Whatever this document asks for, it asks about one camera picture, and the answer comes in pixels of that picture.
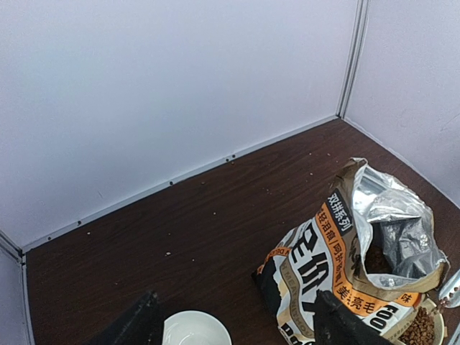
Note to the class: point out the right aluminium corner post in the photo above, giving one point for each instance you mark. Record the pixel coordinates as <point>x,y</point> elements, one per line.
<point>355,50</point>

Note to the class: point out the white ceramic bowl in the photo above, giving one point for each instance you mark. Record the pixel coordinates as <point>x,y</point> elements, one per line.
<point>194,327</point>

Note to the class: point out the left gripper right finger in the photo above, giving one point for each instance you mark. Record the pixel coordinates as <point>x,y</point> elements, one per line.
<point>335,324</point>

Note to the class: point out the silver metal scoop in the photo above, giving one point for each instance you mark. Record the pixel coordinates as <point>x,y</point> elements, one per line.
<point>448,295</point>

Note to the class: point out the left aluminium corner post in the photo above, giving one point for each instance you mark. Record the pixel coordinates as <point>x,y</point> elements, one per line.
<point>16,325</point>

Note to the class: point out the brown kibble in cream bowl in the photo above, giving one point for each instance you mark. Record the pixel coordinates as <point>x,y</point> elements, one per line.
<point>420,332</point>

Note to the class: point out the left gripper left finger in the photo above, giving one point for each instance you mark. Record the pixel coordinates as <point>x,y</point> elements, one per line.
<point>142,323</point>

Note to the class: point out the cream cat-ear pet bowl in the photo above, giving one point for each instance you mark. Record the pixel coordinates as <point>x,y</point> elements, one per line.
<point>426,309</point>

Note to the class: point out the aluminium corner post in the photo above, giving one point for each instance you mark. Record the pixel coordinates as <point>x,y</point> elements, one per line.
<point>16,325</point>
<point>355,50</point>

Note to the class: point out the brown pet food bag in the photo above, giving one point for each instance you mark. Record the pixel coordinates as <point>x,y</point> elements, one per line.
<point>371,244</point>

